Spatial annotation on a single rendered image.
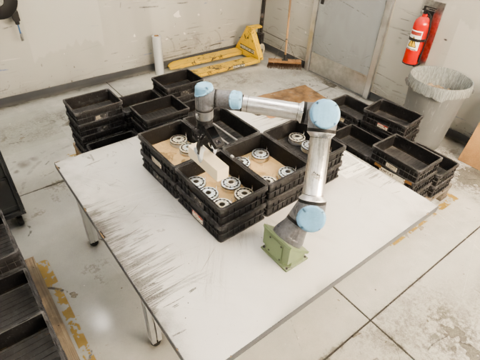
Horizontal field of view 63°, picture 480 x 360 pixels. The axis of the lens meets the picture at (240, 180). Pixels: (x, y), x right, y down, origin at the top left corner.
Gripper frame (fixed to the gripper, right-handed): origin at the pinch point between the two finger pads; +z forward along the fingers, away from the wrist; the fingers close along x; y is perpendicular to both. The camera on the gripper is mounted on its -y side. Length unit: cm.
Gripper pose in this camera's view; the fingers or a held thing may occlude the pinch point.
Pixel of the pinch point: (208, 158)
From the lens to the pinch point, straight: 177.6
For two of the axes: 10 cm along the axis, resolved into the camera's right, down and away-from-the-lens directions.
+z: -0.4, 7.8, 6.2
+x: -7.9, 3.6, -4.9
